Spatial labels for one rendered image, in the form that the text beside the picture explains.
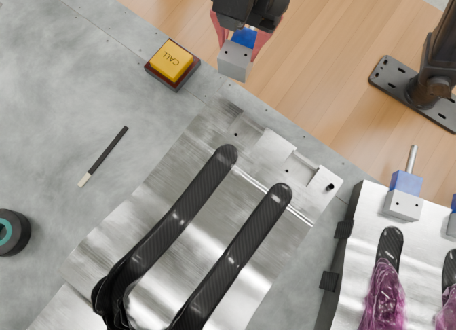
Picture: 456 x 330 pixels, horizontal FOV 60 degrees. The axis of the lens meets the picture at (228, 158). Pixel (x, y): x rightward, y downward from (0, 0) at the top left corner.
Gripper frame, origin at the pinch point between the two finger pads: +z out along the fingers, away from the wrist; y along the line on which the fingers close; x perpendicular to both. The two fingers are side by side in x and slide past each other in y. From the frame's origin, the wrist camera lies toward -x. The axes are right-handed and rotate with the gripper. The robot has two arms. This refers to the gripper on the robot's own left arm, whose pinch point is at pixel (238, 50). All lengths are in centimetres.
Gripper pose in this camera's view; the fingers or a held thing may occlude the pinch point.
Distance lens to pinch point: 65.1
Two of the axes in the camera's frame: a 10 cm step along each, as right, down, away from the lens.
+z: -1.9, 6.5, 7.4
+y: 9.1, 3.9, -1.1
